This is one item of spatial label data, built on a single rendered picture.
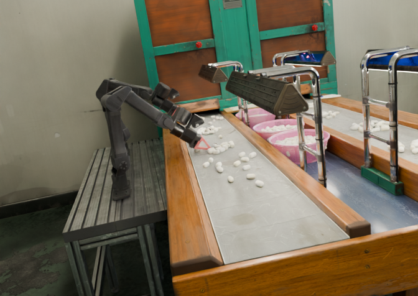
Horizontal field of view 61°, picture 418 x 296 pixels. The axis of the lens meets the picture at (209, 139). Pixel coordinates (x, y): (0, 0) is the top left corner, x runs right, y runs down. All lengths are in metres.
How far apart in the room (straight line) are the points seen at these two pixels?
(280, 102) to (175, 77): 1.77
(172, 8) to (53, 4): 1.21
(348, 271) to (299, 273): 0.12
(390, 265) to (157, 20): 2.05
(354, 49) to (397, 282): 3.20
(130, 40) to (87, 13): 0.41
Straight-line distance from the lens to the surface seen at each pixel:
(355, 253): 0.92
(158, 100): 2.00
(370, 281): 0.98
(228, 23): 2.58
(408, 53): 1.22
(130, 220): 1.34
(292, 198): 1.12
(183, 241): 0.91
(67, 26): 3.38
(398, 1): 4.30
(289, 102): 0.83
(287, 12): 2.70
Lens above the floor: 1.21
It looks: 14 degrees down
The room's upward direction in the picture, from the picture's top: 9 degrees counter-clockwise
